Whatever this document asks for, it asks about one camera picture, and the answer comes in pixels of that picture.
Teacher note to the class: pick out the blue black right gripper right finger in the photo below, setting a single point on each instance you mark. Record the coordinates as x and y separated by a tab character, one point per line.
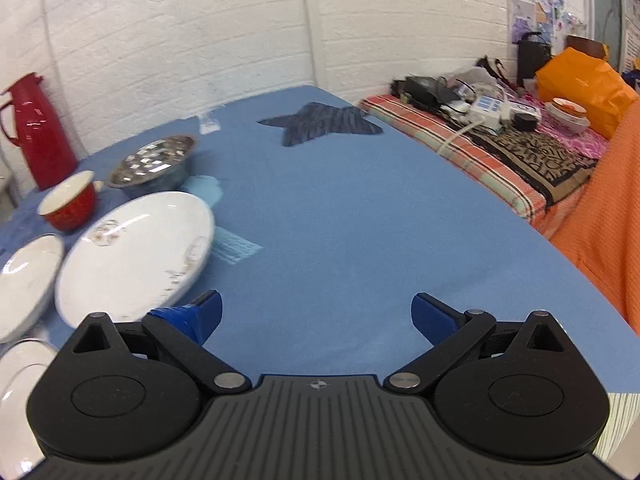
453	335

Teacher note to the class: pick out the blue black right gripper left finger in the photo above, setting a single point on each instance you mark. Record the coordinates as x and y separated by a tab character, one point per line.
180	333

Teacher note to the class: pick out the stacked white bowls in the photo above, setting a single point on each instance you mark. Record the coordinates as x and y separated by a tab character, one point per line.
570	123

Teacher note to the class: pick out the large white oval plate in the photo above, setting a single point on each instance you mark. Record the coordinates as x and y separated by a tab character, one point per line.
142	255

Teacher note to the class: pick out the blue table cloth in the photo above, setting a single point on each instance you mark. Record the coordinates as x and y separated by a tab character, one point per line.
319	249

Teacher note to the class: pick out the small white plate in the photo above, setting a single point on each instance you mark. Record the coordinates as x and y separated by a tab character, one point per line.
27	283

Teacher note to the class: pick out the steel metal bowl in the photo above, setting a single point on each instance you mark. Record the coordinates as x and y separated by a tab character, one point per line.
160	166

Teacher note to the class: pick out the white plate at bottom left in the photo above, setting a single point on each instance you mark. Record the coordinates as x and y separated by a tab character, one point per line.
22	365

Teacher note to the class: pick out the red bowl white inside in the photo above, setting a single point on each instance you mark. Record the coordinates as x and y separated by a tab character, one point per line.
71	203

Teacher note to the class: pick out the orange blanket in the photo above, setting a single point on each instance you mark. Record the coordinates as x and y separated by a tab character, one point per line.
602	236

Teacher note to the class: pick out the black patterned cloth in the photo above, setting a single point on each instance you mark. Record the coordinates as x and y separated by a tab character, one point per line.
540	160

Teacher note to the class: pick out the striped orange mat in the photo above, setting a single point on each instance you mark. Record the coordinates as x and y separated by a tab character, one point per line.
479	165

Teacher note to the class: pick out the red thermos jug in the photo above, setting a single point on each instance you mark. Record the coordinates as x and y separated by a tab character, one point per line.
39	133

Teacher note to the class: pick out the white power strip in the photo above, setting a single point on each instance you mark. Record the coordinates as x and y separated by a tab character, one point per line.
496	114

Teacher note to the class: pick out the black box device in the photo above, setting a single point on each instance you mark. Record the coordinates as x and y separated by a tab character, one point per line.
428	91

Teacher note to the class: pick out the orange plastic bag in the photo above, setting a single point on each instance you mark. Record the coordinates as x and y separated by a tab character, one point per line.
591	83

